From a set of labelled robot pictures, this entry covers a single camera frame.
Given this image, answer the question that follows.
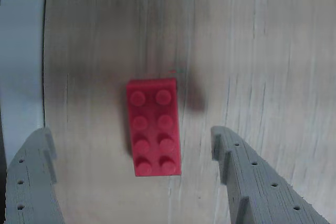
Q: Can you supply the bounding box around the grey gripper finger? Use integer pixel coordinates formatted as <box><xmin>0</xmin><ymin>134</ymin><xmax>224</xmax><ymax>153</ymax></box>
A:
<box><xmin>4</xmin><ymin>127</ymin><xmax>67</xmax><ymax>224</ymax></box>
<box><xmin>211</xmin><ymin>125</ymin><xmax>332</xmax><ymax>224</ymax></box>

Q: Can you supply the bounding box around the red lego block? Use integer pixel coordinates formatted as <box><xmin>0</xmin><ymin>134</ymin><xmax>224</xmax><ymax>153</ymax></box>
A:
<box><xmin>125</xmin><ymin>78</ymin><xmax>182</xmax><ymax>177</ymax></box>

